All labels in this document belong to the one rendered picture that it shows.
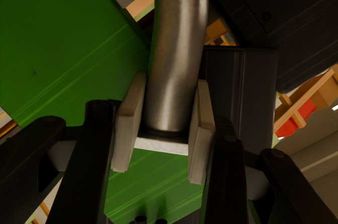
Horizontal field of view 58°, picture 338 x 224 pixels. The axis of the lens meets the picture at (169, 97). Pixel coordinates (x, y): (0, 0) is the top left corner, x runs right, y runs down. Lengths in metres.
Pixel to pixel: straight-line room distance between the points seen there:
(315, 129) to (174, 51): 9.59
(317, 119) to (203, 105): 9.52
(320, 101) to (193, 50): 4.12
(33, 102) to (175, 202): 0.13
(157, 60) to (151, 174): 0.10
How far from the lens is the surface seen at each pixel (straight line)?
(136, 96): 0.15
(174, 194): 0.25
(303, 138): 9.76
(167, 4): 0.16
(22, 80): 0.24
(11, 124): 0.42
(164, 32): 0.16
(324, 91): 4.29
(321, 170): 7.87
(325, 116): 9.68
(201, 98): 0.16
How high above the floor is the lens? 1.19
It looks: level
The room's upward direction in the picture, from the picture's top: 146 degrees clockwise
